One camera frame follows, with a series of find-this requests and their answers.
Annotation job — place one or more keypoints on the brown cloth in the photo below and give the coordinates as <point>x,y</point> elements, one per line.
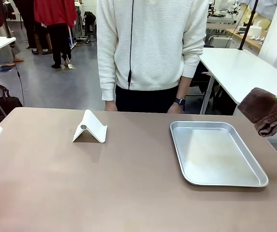
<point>266,113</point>

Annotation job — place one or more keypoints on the person's left forearm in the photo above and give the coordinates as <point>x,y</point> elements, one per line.
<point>183,88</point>

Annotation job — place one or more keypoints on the person's left hand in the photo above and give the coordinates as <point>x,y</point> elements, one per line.
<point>175,109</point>

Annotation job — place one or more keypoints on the person's right hand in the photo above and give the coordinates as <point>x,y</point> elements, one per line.
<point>110,106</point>

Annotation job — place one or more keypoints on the large white table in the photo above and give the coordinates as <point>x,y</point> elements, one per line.
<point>244,70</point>

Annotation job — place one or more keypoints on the wooden desk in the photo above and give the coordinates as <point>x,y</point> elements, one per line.
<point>249,39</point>

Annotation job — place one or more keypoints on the white tissue box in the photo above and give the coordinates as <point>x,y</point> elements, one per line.
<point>256,29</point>

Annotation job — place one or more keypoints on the black pole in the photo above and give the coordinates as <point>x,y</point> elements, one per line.
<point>247,26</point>

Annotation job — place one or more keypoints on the silver metal tray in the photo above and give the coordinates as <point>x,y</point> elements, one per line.
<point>225,166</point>

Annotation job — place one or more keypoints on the black wristwatch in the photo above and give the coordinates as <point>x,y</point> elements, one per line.
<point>180,101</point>

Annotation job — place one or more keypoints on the person in white sweater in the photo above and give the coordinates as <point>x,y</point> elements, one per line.
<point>148,41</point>

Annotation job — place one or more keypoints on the white folding stand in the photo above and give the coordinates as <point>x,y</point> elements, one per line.
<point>92,128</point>

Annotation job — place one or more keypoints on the black office chair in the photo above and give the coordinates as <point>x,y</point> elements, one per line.
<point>89,23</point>

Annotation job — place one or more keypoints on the bystander in red top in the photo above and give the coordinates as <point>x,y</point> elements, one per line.
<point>54,17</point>

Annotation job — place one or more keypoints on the bystander in black clothes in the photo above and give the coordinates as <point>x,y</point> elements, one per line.
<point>32,24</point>

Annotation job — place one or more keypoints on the black bag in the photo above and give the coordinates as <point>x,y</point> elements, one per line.
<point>4,99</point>

